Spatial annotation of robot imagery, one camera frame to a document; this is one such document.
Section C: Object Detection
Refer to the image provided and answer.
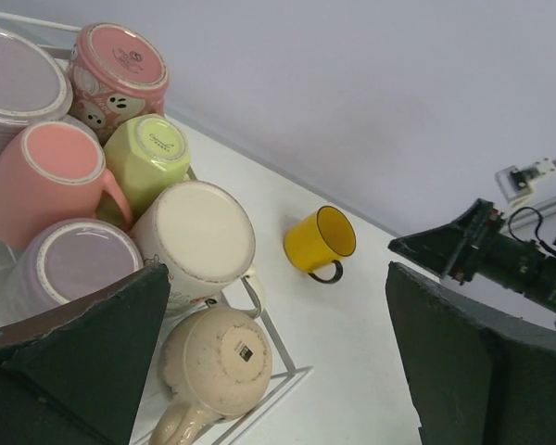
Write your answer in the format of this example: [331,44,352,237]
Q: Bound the pale yellow mug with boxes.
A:
[104,114,191,220]

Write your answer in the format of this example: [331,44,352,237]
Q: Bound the clear acrylic dish rack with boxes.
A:
[0,23,296,444]

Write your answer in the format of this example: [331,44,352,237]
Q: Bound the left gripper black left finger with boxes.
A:
[0,263,170,444]

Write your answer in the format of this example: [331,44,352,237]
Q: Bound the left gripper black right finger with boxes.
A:
[385,262,556,445]

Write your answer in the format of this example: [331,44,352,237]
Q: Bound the green-inside patterned mug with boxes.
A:
[130,180,266,318]

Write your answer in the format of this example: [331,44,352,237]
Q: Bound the mauve purple mug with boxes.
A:
[2,218,144,323]

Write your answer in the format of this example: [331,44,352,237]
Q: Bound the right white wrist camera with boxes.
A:
[495,158,556,210]

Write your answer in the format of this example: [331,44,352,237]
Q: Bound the yellow glass cup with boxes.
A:
[283,206,357,285]

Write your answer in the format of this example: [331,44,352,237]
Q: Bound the pink mug white inside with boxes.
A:
[0,121,133,249]

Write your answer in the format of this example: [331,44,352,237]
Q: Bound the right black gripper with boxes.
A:
[387,198,546,297]

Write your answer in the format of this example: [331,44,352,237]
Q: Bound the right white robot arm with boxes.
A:
[388,198,556,327]

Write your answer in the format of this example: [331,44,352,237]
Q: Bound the pink patterned mug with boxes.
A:
[67,22,170,144]

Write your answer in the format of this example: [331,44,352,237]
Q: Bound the beige stoneware mug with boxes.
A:
[149,306,272,444]

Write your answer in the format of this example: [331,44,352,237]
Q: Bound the lavender mug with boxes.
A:
[0,28,73,155]

